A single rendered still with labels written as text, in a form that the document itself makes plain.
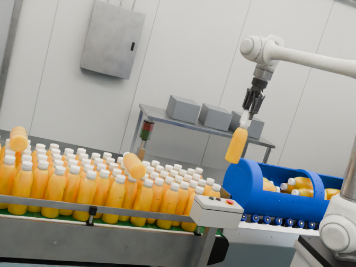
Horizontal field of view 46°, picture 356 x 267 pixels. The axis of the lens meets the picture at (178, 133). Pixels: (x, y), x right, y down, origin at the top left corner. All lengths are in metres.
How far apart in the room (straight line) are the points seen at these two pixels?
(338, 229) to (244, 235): 0.67
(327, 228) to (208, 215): 0.47
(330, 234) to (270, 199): 0.57
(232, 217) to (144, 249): 0.41
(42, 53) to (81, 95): 0.67
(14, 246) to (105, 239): 0.35
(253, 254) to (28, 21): 3.93
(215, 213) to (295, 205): 0.61
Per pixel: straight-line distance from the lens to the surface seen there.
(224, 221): 1.85
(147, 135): 2.29
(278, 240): 2.35
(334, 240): 1.69
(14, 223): 1.74
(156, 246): 1.91
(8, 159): 1.73
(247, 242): 2.23
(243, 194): 2.15
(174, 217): 1.90
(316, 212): 2.40
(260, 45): 1.86
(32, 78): 5.39
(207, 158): 5.87
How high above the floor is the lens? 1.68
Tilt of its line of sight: 11 degrees down
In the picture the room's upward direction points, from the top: 16 degrees clockwise
